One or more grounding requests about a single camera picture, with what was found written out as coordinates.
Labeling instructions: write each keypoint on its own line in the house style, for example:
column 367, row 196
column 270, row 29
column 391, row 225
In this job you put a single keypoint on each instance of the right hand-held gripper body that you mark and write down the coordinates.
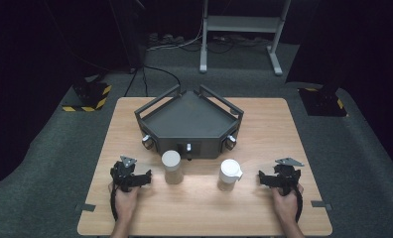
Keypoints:
column 286, row 175

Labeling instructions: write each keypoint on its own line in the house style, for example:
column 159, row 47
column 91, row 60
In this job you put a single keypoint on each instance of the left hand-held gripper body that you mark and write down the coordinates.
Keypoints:
column 121, row 174

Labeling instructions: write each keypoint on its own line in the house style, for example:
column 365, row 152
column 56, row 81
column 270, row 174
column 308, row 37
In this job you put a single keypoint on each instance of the tall jar with lid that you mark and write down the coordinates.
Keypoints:
column 172, row 167

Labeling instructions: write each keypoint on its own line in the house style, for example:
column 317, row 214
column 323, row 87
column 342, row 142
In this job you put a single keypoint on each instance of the short jar with spout lid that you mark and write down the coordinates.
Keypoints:
column 229, row 173

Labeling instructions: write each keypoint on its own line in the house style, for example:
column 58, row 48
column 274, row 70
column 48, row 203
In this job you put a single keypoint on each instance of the dark grey corner rack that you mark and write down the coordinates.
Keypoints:
column 189, row 119

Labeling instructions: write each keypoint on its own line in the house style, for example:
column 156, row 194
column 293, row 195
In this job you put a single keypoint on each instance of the person's left hand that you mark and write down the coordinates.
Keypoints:
column 125, row 201

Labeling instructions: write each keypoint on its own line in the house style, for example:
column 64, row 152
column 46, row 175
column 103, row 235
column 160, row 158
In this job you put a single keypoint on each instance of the person's right hand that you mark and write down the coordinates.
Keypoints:
column 285, row 203

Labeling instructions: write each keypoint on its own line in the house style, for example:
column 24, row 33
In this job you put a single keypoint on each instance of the grey tape strip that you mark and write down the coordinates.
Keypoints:
column 321, row 205
column 85, row 207

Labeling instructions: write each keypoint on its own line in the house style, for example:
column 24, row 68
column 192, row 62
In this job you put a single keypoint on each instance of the black base with striped edge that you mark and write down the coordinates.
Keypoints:
column 90, row 97
column 322, row 102

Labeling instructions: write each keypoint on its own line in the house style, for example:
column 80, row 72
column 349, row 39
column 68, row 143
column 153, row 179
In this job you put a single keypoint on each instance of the dark power strip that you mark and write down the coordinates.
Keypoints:
column 166, row 39

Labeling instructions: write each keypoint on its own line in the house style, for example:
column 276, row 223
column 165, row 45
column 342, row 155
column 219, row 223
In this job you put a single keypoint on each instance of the grey metal stand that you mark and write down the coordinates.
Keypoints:
column 242, row 23

